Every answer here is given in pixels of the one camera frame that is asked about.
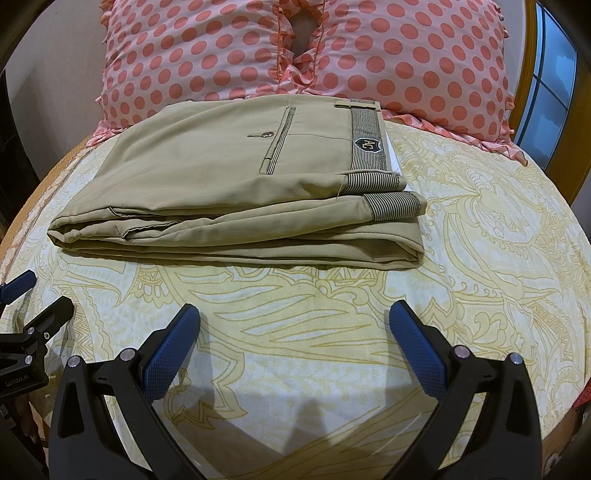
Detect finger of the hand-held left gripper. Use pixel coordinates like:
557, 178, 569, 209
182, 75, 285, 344
0, 296, 75, 370
0, 271, 37, 306

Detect pink polka dot pillow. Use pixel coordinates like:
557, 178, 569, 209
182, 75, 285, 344
85, 0, 305, 147
295, 0, 529, 166

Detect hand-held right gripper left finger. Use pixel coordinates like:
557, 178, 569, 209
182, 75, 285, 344
50, 303, 208, 480

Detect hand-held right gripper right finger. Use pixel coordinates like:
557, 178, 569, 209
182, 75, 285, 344
389, 300, 542, 480

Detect yellow patterned bed sheet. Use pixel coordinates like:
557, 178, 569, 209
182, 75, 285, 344
0, 115, 591, 480

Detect wooden framed window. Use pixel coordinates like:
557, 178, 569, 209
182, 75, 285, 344
508, 0, 589, 204

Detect khaki pants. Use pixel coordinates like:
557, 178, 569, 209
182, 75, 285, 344
47, 96, 426, 270

